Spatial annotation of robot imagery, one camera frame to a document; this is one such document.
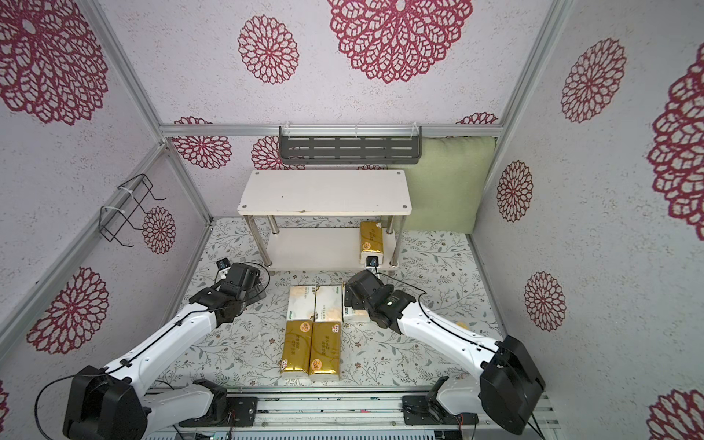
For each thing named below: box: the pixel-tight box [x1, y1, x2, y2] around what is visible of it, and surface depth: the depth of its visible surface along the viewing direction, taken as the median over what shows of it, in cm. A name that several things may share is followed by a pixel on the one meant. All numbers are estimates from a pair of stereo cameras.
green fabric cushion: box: [386, 135, 497, 234], surface depth 98 cm
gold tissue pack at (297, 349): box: [281, 319, 314, 379], surface depth 80 cm
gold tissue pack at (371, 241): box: [359, 221, 385, 264], surface depth 99 cm
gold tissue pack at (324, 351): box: [308, 320, 341, 382], surface depth 80 cm
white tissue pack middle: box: [314, 284, 343, 322], surface depth 91 cm
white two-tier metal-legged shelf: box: [237, 169, 413, 268], surface depth 94 cm
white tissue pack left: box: [286, 285, 316, 321], surface depth 91 cm
